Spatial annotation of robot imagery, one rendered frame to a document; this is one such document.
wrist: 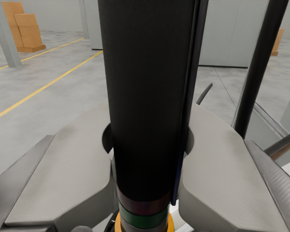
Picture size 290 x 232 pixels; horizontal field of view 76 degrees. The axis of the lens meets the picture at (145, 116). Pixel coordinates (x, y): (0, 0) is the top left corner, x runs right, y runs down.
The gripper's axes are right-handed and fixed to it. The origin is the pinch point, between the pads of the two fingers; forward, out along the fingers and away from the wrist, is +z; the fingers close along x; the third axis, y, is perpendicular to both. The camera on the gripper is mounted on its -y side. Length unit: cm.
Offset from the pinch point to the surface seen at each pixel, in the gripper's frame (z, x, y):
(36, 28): 732, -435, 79
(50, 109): 261, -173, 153
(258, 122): 93, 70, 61
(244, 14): 528, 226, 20
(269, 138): 79, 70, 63
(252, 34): 524, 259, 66
